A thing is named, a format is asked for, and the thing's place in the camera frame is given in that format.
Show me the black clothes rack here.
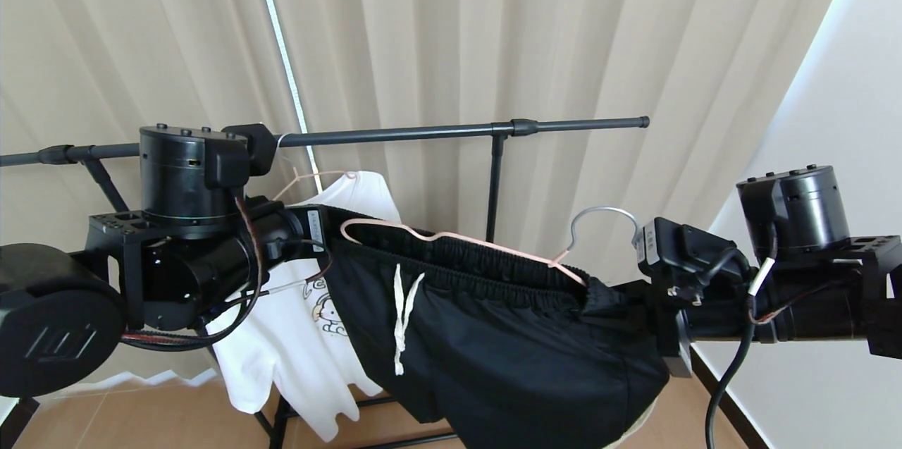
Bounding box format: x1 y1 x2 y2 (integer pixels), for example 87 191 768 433
0 116 650 449

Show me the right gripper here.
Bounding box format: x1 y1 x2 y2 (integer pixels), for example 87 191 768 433
655 297 758 378

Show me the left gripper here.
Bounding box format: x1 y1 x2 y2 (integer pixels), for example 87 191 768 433
283 206 332 259

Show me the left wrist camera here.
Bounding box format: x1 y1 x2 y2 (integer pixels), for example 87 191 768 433
222 123 279 178

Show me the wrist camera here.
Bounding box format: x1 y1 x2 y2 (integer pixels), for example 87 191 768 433
222 123 279 178
633 218 751 305

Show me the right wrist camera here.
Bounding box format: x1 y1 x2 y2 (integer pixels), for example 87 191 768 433
633 218 751 305

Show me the black cable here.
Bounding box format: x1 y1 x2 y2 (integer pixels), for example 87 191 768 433
705 252 776 449

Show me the white laundry basket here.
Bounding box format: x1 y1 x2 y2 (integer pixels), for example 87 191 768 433
607 396 660 449

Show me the pink clothes hanger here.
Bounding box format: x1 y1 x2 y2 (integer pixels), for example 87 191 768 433
340 206 642 288
271 133 357 203

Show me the white garment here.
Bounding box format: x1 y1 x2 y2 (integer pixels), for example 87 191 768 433
206 171 402 443

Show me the beige curtain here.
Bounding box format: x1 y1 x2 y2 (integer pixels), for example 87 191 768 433
0 0 857 393

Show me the black garment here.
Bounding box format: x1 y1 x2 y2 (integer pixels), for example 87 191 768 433
321 206 670 449

